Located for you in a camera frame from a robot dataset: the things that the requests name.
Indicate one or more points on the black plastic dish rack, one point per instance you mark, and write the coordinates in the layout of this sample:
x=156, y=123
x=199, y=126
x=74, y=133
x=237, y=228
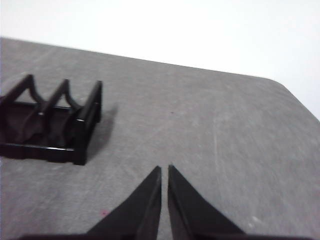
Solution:
x=82, y=140

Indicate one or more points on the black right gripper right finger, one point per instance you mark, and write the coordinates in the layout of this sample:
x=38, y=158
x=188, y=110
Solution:
x=190, y=215

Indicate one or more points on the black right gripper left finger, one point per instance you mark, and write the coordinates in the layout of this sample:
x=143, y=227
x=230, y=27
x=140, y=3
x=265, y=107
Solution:
x=140, y=215

